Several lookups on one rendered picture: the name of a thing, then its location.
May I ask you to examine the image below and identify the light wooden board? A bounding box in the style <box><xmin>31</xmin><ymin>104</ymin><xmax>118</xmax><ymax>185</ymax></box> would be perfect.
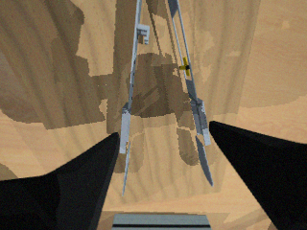
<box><xmin>0</xmin><ymin>0</ymin><xmax>261</xmax><ymax>206</ymax></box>

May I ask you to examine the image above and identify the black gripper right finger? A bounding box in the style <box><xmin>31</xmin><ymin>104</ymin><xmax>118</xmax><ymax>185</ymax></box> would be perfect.
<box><xmin>209</xmin><ymin>121</ymin><xmax>307</xmax><ymax>230</ymax></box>

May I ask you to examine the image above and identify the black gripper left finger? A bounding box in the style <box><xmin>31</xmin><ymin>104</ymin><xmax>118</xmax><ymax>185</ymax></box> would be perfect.
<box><xmin>0</xmin><ymin>132</ymin><xmax>120</xmax><ymax>230</ymax></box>

